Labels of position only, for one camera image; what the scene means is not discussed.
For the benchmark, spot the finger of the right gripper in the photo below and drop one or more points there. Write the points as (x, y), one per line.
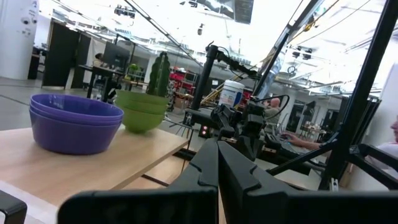
(254, 147)
(247, 147)

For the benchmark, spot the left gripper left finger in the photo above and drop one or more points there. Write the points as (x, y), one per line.
(199, 174)

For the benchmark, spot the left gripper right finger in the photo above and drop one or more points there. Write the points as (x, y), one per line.
(242, 186)

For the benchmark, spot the green floral mini bowl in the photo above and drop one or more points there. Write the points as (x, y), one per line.
(140, 109)
(140, 97)
(141, 123)

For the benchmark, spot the purple plastic mini bowl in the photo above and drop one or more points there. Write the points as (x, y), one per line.
(74, 140)
(62, 120)
(77, 105)

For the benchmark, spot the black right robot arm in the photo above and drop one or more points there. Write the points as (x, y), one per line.
(273, 157)

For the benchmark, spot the person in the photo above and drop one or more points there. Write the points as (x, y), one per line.
(99, 59)
(388, 152)
(273, 109)

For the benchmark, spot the white wipes canister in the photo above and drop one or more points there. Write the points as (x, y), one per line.
(231, 93)

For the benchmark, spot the black box with red lights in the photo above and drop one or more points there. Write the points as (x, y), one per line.
(204, 131)

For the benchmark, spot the black monitor pole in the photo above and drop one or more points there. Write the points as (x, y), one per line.
(202, 77)

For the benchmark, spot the green cactus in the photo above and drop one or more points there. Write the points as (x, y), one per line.
(160, 74)

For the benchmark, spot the black computer monitor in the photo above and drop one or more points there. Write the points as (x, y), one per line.
(116, 56)

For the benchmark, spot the black office desk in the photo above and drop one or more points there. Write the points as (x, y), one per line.
(99, 70)

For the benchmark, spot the black partition panel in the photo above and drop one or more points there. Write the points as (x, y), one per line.
(62, 56)

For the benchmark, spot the black aluminium frame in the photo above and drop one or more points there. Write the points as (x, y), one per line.
(360, 93)

